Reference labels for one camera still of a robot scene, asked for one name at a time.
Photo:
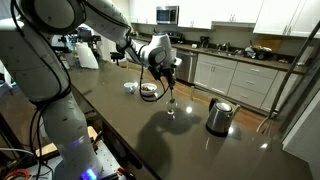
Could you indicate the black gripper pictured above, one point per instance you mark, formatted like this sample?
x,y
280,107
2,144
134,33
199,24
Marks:
x,y
166,72

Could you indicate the metal spoon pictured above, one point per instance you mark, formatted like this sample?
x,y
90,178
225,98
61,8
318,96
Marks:
x,y
172,96

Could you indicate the mixed nuts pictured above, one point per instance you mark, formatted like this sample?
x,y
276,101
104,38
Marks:
x,y
146,88

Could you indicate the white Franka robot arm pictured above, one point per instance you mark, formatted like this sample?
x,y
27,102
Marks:
x,y
40,66

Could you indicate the white bowl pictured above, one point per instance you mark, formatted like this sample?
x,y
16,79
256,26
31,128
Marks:
x,y
148,89

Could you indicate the clear glass cup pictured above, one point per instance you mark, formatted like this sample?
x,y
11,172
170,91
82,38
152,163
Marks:
x,y
171,108

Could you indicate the stainless steel dishwasher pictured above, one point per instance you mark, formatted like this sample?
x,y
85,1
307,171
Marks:
x,y
188,66

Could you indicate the small white mug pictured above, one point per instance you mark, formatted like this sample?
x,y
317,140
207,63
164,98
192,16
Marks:
x,y
129,87

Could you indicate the small white container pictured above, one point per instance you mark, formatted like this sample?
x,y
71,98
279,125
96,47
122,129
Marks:
x,y
194,46

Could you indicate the white lower cabinets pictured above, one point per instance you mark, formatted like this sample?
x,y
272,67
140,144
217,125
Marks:
x,y
216,76

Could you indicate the white cabinets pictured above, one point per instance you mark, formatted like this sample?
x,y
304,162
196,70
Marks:
x,y
216,76
276,15

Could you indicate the black stove range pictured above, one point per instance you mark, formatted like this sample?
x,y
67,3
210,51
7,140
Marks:
x,y
175,36

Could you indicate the black coffee maker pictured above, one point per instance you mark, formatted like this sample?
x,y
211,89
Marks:
x,y
204,41

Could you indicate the stainless steel kettle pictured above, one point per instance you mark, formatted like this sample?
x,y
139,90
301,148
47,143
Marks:
x,y
218,116

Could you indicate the metal sink faucet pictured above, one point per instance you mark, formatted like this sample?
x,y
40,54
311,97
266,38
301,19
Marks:
x,y
226,46

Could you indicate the stainless steel microwave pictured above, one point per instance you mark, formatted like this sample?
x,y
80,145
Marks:
x,y
166,15

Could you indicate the white bag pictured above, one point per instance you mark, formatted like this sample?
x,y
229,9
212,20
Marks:
x,y
87,56

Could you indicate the pile of dishes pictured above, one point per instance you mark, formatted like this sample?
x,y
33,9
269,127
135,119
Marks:
x,y
258,51

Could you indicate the green potted plant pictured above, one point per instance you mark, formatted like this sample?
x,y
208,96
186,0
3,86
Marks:
x,y
74,55

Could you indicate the wooden cutting board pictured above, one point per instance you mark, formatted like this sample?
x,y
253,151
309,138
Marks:
x,y
268,41

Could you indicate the grey metal pole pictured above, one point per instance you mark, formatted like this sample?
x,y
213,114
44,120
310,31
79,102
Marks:
x,y
293,70

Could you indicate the white upper cabinets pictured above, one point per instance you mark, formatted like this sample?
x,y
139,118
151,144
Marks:
x,y
276,15

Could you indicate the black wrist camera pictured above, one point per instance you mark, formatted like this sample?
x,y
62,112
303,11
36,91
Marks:
x,y
153,72

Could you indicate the black camera tripod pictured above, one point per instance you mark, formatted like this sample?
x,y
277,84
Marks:
x,y
83,35

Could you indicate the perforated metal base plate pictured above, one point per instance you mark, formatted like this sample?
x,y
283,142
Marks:
x,y
110,163

